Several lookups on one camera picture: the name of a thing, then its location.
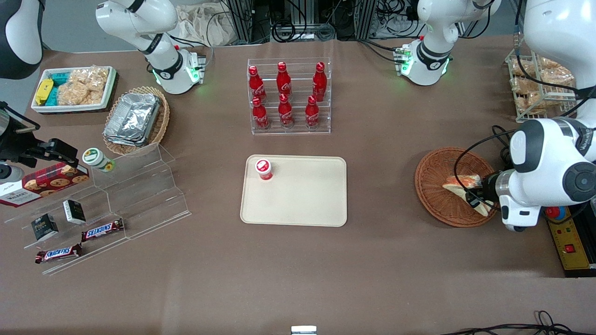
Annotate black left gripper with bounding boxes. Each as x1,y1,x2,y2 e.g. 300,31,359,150
466,171,501,208

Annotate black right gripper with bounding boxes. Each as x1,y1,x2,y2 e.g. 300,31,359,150
0,103,79,168

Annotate triangular sandwich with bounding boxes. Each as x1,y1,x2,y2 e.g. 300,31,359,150
442,174,493,217

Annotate brown wicker basket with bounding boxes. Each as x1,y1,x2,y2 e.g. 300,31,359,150
414,147,503,228

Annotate light wicker basket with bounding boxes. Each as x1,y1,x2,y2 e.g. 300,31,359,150
102,86,170,156

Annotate beige plastic tray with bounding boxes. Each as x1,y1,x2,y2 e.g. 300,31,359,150
240,155,348,228

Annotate red cookie box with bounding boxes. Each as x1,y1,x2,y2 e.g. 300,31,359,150
0,161,90,208

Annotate green-lidded cup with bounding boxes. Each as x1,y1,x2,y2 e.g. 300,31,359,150
82,147,115,173

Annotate white rectangular snack bin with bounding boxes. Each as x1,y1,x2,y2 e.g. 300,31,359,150
31,66,117,114

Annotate small black carton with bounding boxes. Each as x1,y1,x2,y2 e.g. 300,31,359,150
62,199,87,225
31,213,60,242

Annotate rice cracker bag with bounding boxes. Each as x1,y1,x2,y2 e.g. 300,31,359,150
70,66,111,90
57,80,106,106

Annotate yellow snack packet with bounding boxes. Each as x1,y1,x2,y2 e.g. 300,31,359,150
35,79,54,106

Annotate stacked foil containers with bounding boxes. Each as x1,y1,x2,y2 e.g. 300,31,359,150
103,93,162,147

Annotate brown chocolate bar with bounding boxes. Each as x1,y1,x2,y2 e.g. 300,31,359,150
81,218,125,243
34,243,83,265

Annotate clear acrylic stepped shelf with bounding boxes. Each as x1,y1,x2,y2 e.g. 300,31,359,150
0,142,192,276

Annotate black control box yellow panel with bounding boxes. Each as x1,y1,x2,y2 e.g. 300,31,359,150
542,205,596,279

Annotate bagged fried snack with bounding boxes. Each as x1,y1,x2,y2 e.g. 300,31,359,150
540,58,576,87
510,59,537,78
510,77,542,94
514,91,546,115

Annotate red cola bottle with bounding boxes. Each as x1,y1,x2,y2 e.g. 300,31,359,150
248,66,267,103
251,97,271,130
312,61,327,102
278,94,295,129
305,95,321,129
277,61,292,98

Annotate beige cloth bag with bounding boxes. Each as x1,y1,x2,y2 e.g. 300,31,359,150
173,3,239,47

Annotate clear acrylic bottle rack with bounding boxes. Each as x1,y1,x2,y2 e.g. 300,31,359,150
247,58,332,136

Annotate red-lidded cup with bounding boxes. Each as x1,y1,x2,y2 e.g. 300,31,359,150
254,159,274,182

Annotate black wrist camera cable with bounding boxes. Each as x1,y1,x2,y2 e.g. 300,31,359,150
454,0,596,208

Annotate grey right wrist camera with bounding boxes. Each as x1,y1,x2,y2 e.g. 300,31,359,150
0,163,25,183

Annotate black table cables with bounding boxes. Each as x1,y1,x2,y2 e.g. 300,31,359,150
491,124,514,171

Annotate white wire rack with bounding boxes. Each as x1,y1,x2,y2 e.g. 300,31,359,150
505,49,582,123

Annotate black cables table edge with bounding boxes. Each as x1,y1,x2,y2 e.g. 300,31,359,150
440,310,596,335

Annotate black arm base cables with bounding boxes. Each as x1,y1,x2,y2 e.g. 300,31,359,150
356,38,406,64

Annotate aluminium frame post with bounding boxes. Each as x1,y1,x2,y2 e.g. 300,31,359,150
227,0,255,43
356,0,379,40

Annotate black background cable bundle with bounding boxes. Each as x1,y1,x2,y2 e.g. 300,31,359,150
271,0,337,43

